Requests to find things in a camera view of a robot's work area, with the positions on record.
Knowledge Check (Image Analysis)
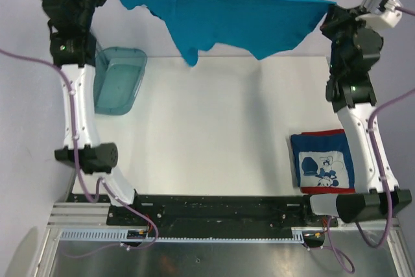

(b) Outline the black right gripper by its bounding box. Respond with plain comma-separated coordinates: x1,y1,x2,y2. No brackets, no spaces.
321,4,378,76

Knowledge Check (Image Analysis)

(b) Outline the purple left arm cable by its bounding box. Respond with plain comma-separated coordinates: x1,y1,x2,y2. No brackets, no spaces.
0,0,160,257

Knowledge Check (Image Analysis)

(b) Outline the folded red t-shirt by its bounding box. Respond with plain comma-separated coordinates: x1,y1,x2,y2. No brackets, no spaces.
296,128,357,195

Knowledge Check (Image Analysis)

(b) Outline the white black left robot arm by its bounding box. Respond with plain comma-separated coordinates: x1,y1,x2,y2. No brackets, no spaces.
41,0,143,225

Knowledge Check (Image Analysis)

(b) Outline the white slotted cable duct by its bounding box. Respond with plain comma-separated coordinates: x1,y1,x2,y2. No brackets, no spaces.
58,227,328,244

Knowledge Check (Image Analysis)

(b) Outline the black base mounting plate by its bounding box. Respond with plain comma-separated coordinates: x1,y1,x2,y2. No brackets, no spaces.
106,194,338,230

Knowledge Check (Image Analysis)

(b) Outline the teal translucent plastic bin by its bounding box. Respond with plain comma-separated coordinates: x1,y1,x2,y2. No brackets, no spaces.
93,47,147,115

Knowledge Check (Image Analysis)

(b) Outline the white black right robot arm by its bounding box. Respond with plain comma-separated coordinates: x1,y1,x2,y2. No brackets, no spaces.
299,0,412,226

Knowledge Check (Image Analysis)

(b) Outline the bright blue t-shirt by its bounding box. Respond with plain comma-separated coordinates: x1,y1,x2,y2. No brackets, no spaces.
120,0,332,66

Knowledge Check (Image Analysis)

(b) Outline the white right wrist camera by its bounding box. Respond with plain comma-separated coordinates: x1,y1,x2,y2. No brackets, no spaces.
356,0,402,30

